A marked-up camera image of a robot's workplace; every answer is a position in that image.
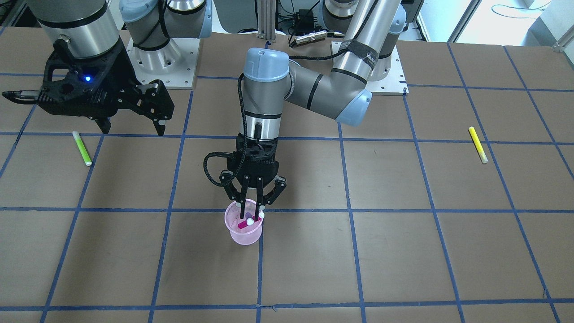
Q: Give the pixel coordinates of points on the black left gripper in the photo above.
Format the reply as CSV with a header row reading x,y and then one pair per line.
x,y
271,185

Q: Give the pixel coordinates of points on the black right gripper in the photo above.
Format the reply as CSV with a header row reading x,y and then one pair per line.
x,y
117,77

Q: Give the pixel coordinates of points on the purple pen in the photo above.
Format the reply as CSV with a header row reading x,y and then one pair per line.
x,y
260,215

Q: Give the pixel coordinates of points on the pink pen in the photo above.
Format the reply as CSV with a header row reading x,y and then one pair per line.
x,y
244,224

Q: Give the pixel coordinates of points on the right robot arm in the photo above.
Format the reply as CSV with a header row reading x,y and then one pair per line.
x,y
87,26

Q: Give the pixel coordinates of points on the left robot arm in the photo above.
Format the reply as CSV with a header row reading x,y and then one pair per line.
x,y
271,77

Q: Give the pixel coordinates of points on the pink mesh cup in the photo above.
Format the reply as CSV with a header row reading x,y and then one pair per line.
x,y
248,235

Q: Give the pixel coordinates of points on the green pen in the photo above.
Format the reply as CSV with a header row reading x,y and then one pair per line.
x,y
82,149

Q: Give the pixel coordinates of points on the yellow pen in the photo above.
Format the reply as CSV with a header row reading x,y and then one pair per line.
x,y
478,145

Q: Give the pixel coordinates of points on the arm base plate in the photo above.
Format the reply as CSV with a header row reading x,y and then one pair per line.
x,y
390,72
174,64

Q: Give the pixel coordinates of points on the aluminium frame post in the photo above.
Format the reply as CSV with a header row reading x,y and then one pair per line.
x,y
266,19

